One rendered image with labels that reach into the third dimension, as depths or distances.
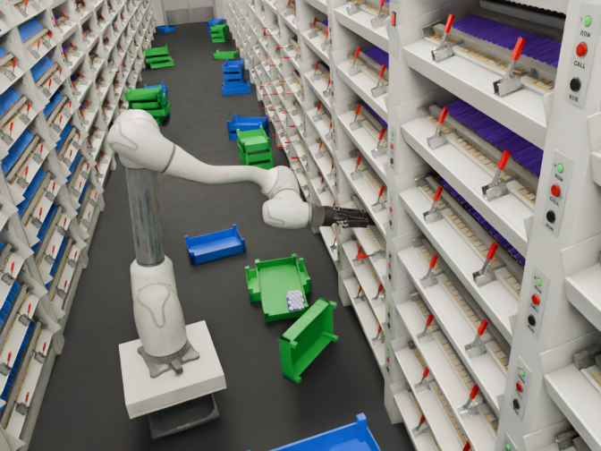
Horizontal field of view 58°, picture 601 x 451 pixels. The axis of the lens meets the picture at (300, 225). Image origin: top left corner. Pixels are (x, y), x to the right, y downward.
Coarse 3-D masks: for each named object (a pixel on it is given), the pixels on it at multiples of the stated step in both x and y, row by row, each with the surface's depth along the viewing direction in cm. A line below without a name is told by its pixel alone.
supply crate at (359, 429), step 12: (360, 420) 128; (324, 432) 128; (336, 432) 129; (348, 432) 130; (360, 432) 129; (300, 444) 127; (312, 444) 128; (324, 444) 129; (336, 444) 131; (348, 444) 131; (360, 444) 131; (372, 444) 127
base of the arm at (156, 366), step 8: (144, 352) 191; (176, 352) 188; (184, 352) 191; (192, 352) 193; (144, 360) 192; (152, 360) 188; (160, 360) 187; (168, 360) 187; (176, 360) 187; (184, 360) 190; (192, 360) 191; (152, 368) 187; (160, 368) 187; (168, 368) 187; (176, 368) 184; (152, 376) 185
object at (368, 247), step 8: (344, 192) 225; (352, 192) 226; (344, 200) 227; (352, 200) 226; (360, 232) 206; (368, 232) 204; (360, 240) 202; (368, 240) 200; (368, 248) 196; (376, 248) 194; (376, 264) 187; (384, 264) 185; (376, 272) 189; (384, 272) 182; (384, 280) 174
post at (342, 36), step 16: (336, 32) 194; (352, 32) 195; (336, 48) 196; (336, 80) 202; (336, 96) 205; (336, 128) 213; (336, 144) 217; (336, 160) 221; (336, 192) 231; (336, 240) 247
